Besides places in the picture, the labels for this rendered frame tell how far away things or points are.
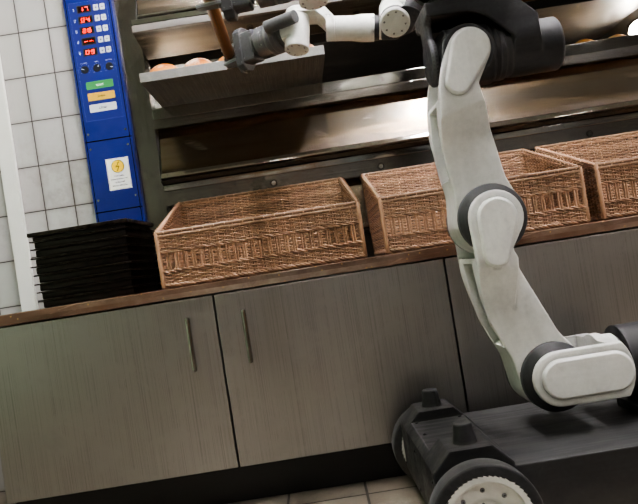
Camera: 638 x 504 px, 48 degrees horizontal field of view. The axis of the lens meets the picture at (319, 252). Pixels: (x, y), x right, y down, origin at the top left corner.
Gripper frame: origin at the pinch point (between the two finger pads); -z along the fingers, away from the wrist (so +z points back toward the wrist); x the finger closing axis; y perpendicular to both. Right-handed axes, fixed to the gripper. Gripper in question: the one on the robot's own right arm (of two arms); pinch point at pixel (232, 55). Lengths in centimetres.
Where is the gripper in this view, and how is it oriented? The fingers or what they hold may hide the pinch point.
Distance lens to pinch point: 212.6
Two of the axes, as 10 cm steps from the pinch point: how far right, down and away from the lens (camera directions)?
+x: 1.6, 9.9, -0.1
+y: 5.5, -0.8, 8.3
